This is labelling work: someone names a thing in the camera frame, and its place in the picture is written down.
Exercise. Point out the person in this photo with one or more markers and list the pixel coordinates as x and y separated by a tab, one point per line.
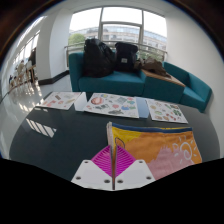
32	56
20	68

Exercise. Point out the teal armchair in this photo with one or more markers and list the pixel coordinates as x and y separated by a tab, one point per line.
196	95

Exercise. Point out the teal sofa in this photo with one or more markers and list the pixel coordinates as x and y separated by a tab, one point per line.
110	83

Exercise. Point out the group of chairs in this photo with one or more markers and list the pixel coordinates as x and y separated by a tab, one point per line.
25	78

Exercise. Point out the printed picture sheet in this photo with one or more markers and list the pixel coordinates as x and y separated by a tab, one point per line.
60	100
166	111
111	105

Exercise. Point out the yellow orange pink cartoon towel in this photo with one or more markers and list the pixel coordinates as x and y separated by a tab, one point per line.
153	146

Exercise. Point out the metal balcony railing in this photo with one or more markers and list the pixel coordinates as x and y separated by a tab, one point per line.
75	45

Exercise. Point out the black backpack with label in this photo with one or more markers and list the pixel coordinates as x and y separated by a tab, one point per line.
126	56

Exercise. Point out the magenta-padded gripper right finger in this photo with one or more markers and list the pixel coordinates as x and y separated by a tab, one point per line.
135	175

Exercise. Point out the teal wood-topped side table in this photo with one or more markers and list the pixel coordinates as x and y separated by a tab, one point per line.
160	90

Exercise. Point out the bulky black backpack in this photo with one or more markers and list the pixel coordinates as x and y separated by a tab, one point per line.
96	58

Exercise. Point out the brown jacket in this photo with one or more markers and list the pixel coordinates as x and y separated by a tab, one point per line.
153	66

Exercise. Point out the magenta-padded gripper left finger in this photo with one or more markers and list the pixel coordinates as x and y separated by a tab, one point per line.
90	175

